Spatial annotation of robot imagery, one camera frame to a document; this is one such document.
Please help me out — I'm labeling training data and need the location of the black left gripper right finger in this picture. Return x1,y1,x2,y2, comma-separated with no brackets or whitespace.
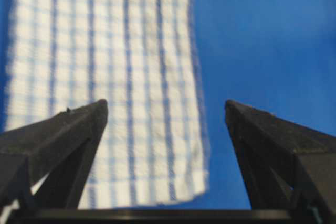
225,100,335,219

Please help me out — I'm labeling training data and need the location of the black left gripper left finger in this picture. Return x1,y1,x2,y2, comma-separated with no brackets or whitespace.
1,99,108,209

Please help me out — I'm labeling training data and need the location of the white blue checked towel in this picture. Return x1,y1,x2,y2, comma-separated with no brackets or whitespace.
5,0,209,209

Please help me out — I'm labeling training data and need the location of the blue table cloth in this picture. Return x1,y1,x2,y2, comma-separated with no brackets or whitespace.
1,0,335,209

